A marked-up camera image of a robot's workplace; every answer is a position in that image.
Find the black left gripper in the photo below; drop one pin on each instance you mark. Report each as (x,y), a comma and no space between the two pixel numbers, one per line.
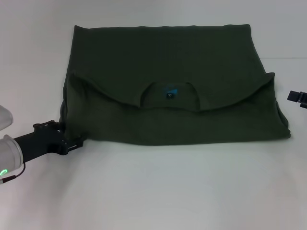
(40,143)

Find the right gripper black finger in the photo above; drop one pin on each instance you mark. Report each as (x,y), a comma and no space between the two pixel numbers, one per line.
(295,96)

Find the dark green FREE t-shirt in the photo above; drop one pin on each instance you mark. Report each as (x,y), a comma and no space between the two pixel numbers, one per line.
(168,60)

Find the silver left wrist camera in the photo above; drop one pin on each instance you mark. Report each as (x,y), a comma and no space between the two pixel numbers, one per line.
(4,117)

